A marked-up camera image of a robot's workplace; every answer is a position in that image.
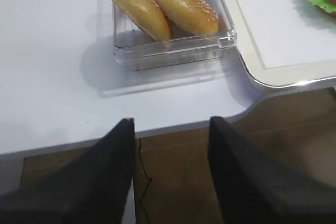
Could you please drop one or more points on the right sesame bun half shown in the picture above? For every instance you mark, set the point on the right sesame bun half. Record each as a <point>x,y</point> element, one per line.
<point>193,16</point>

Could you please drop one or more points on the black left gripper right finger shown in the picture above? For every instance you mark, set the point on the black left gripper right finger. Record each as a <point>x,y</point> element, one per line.
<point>253,187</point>

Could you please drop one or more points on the sesame bun half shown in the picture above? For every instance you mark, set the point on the sesame bun half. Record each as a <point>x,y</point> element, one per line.
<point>147,15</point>
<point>193,16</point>

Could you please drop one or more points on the left sesame bun half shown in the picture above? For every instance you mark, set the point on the left sesame bun half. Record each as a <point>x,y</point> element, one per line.
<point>147,15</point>

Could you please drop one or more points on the white tray liner paper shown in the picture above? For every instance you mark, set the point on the white tray liner paper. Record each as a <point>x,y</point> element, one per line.
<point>290,32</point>

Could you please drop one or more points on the clear plastic bun container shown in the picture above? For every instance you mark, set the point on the clear plastic bun container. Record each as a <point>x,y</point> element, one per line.
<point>140,63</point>

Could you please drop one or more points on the white serving tray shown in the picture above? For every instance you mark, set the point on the white serving tray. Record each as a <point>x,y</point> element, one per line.
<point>304,75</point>

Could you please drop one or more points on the bottom burger bun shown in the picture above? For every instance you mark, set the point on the bottom burger bun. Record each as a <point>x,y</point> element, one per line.
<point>332,14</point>

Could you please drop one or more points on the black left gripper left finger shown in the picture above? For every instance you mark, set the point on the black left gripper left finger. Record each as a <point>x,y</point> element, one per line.
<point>91,189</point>

